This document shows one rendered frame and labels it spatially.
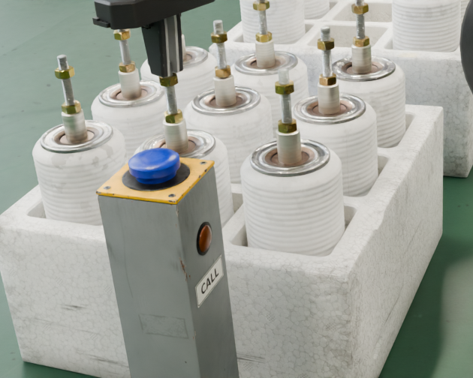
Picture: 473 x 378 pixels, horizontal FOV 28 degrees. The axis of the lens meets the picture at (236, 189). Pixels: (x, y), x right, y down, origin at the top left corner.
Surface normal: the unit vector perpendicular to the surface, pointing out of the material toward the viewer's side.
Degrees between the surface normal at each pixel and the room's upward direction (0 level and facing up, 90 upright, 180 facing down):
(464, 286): 0
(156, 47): 90
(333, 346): 90
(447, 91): 90
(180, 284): 90
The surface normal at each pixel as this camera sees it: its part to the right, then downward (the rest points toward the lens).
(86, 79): -0.10, -0.88
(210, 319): 0.92, 0.11
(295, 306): -0.40, 0.46
